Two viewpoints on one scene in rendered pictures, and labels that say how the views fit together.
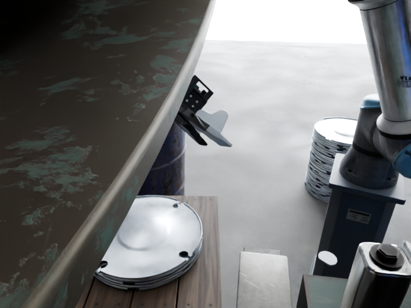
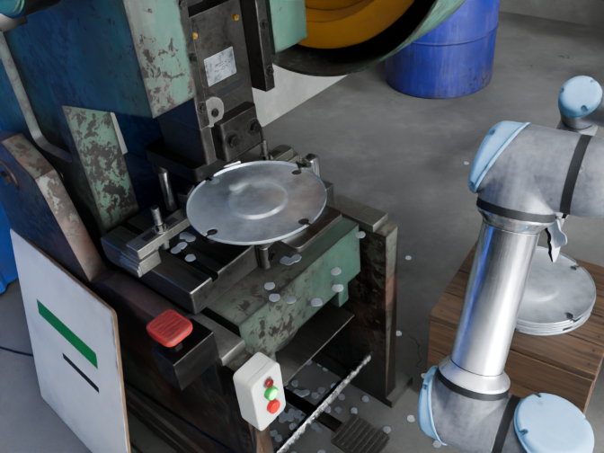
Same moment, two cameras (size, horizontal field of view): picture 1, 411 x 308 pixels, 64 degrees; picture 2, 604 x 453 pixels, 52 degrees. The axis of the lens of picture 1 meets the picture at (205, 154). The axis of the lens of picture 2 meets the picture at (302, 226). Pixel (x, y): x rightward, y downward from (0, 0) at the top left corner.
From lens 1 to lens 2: 1.48 m
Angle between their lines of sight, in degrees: 96
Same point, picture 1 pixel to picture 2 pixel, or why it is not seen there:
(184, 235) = not seen: hidden behind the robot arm
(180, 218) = (544, 311)
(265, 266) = (372, 217)
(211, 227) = (536, 345)
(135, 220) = (551, 279)
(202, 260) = not seen: hidden behind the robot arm
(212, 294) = (450, 315)
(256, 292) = (361, 208)
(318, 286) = (349, 225)
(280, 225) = not seen: outside the picture
